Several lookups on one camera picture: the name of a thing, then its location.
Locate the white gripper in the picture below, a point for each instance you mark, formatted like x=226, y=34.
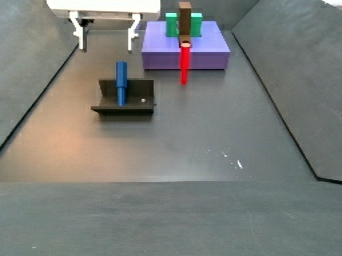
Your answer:
x=105, y=9

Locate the blue stepped peg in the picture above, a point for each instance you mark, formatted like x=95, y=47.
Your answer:
x=120, y=82

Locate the green U-shaped block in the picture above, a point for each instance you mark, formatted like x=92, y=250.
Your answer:
x=172, y=24

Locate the red cylindrical peg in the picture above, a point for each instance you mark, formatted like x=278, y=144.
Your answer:
x=184, y=62

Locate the brown L-shaped block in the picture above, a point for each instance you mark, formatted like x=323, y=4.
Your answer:
x=184, y=23

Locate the purple base block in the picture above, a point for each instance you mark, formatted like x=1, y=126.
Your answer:
x=160, y=51

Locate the black angle bracket fixture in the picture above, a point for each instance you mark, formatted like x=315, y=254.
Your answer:
x=139, y=98

